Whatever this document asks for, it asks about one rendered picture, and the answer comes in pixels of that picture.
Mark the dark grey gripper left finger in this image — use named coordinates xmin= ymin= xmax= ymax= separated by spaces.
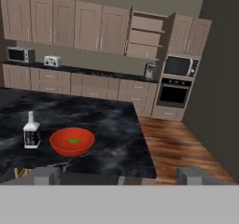
xmin=12 ymin=166 xmax=61 ymax=186

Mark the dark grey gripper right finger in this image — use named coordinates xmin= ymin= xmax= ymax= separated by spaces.
xmin=176 ymin=166 xmax=229 ymax=186

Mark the white liquor bottle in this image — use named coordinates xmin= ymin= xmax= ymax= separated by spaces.
xmin=22 ymin=110 xmax=41 ymax=150

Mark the red bowl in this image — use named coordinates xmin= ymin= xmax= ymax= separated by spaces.
xmin=49 ymin=127 xmax=96 ymax=158

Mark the green lemon wedge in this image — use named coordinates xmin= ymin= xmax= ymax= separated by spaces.
xmin=67 ymin=138 xmax=83 ymax=145

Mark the wooden chair back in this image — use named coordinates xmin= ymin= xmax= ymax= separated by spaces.
xmin=13 ymin=167 xmax=32 ymax=179

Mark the built-in black oven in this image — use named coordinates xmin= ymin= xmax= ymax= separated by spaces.
xmin=155 ymin=77 xmax=193 ymax=109

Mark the run of beige base cupboards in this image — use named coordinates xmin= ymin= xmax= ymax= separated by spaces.
xmin=1 ymin=63 xmax=159 ymax=118

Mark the built-in silver microwave oven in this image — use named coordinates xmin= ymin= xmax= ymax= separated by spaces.
xmin=162 ymin=55 xmax=201 ymax=78

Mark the grey coffee machine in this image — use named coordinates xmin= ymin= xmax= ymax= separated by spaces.
xmin=144 ymin=63 xmax=157 ymax=79

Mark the white toaster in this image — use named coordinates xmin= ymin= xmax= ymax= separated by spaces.
xmin=43 ymin=55 xmax=63 ymax=68

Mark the grey microwave oven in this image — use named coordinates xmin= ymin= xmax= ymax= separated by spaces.
xmin=7 ymin=46 xmax=35 ymax=63

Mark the run of beige wall cupboards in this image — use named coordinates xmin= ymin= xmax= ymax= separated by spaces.
xmin=0 ymin=0 xmax=213 ymax=62

